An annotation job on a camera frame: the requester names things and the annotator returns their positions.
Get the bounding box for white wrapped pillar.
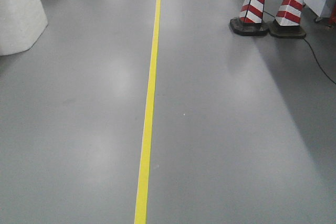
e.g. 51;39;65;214
1;0;48;56

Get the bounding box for striped traffic cone right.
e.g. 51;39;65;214
268;0;306;39

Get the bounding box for striped traffic cone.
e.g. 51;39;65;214
268;0;306;39
229;0;268;36

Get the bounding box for striped traffic cone left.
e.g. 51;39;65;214
229;0;268;36

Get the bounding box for black floor cable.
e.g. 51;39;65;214
230;0;336;86

